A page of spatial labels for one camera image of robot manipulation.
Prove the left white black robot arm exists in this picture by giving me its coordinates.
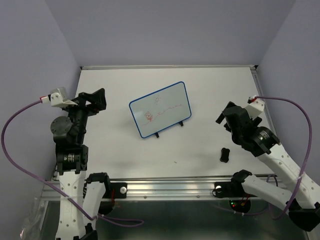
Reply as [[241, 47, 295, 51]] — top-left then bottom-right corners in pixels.
[[49, 87, 111, 240]]

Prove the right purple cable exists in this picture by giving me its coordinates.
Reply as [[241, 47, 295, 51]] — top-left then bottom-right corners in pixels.
[[212, 96, 313, 221]]

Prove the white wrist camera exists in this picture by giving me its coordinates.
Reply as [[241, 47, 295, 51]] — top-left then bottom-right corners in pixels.
[[49, 87, 78, 109], [244, 95, 265, 120]]

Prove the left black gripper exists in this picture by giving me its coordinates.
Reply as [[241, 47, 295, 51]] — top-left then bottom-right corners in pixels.
[[63, 87, 107, 142]]

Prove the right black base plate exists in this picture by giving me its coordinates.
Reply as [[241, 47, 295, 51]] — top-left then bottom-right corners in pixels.
[[211, 181, 234, 199]]

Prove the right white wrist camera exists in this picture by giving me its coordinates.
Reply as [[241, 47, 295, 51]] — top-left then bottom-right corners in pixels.
[[244, 95, 265, 120]]

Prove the blue-framed small whiteboard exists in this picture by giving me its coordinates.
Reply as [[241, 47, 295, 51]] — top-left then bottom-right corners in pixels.
[[128, 81, 192, 139]]

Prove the black whiteboard eraser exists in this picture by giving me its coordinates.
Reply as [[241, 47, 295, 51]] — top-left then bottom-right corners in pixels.
[[219, 147, 230, 163]]

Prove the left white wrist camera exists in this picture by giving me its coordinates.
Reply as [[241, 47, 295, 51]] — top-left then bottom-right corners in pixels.
[[49, 87, 78, 109]]

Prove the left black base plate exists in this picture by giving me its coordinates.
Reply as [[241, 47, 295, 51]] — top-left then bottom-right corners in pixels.
[[102, 182, 128, 200]]

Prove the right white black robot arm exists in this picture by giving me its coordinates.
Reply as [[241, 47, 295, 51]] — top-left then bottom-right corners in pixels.
[[212, 97, 320, 232]]

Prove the aluminium extrusion rail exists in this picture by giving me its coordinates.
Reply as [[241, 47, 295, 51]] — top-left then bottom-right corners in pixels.
[[41, 174, 296, 201]]

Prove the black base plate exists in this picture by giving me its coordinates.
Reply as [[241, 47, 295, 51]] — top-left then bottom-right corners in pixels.
[[102, 182, 128, 200], [211, 181, 234, 199]]

